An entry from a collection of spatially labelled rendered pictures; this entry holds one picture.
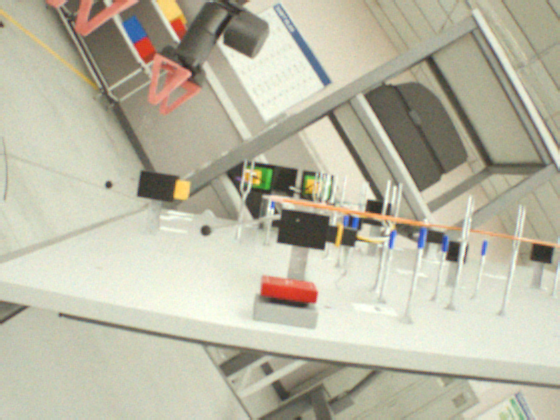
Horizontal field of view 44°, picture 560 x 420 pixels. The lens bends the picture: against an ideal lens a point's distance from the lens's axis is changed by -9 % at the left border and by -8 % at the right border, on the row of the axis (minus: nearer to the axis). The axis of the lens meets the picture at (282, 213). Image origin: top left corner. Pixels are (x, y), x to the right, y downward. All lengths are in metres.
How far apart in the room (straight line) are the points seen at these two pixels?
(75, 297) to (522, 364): 0.40
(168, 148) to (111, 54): 1.44
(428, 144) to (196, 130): 6.83
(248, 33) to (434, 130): 0.85
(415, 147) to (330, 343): 1.37
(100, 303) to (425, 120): 1.45
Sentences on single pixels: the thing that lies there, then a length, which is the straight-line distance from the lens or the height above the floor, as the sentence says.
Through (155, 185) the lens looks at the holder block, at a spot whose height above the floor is 0.98.
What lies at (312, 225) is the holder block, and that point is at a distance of 0.84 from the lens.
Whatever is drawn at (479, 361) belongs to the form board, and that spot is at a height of 1.21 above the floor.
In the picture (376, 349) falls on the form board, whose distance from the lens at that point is 0.62.
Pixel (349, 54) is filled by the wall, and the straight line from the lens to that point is 8.79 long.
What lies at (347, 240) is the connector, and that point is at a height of 1.18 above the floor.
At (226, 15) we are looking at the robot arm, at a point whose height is 1.22.
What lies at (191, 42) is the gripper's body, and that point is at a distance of 1.24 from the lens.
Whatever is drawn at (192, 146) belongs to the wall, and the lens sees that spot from 8.65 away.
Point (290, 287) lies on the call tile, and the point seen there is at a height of 1.11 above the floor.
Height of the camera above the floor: 1.13
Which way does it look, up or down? level
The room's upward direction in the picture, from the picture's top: 59 degrees clockwise
